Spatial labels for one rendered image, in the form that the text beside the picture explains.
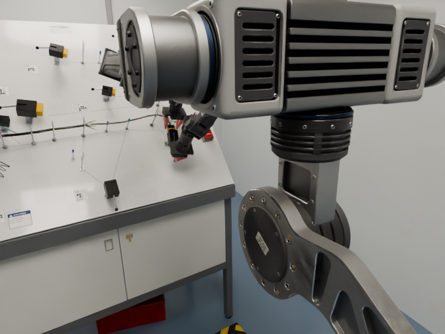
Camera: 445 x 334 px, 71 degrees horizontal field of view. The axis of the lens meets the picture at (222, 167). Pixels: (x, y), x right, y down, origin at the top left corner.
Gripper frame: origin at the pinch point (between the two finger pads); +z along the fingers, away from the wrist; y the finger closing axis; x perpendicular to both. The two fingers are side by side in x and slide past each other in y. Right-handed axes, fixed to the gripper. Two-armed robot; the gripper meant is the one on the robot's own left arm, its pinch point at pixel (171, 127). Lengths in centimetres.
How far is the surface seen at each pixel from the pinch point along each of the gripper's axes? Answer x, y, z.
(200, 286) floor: 27, -36, 113
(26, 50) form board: -42, 60, -11
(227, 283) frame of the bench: 47, -36, 74
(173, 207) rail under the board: 30.1, 1.7, 23.5
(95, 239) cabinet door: 35, 35, 34
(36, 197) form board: 23, 56, 18
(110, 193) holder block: 30.6, 30.1, 10.9
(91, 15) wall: -214, 20, 23
